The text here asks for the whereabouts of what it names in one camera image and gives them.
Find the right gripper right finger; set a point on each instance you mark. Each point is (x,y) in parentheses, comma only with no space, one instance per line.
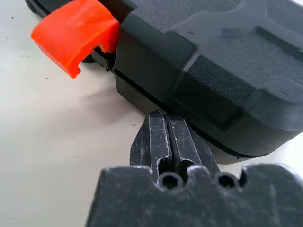
(187,146)

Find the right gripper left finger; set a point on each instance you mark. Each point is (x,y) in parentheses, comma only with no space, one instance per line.
(154,142)

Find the black plastic tool case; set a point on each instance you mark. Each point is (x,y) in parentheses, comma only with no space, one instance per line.
(213,71)

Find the orange tool case latch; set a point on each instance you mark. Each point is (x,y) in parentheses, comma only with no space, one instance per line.
(73,35)

